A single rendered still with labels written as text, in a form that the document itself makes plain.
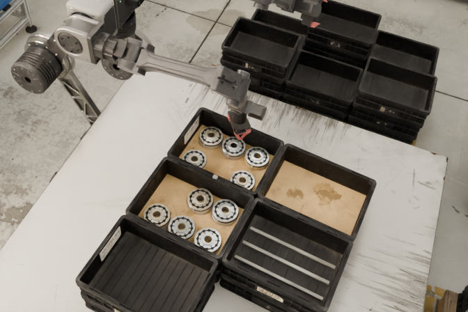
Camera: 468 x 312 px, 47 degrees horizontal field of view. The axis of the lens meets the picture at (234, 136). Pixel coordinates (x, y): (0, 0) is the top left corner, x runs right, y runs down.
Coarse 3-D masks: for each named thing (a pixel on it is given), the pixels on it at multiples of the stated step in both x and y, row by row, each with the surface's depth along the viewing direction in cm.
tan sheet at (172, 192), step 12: (168, 180) 218; (180, 180) 218; (156, 192) 214; (168, 192) 214; (180, 192) 215; (168, 204) 211; (180, 204) 212; (156, 216) 208; (192, 216) 209; (204, 216) 209; (180, 228) 205; (216, 228) 206; (228, 228) 206; (192, 240) 202
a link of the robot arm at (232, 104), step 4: (240, 72) 160; (244, 72) 160; (248, 72) 160; (244, 76) 160; (248, 76) 161; (248, 88) 167; (248, 96) 198; (228, 100) 160; (232, 100) 160; (244, 100) 177; (228, 104) 163; (232, 104) 159; (236, 104) 160; (240, 104) 181; (244, 104) 193; (228, 108) 198; (232, 108) 194; (236, 108) 165; (240, 108) 191; (240, 112) 198
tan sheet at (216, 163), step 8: (200, 128) 236; (224, 136) 234; (192, 144) 230; (200, 144) 230; (184, 152) 227; (208, 152) 228; (216, 152) 229; (208, 160) 226; (216, 160) 226; (224, 160) 226; (232, 160) 226; (240, 160) 227; (208, 168) 223; (216, 168) 223; (224, 168) 224; (232, 168) 224; (240, 168) 224; (248, 168) 225; (224, 176) 221; (256, 176) 222; (256, 184) 220
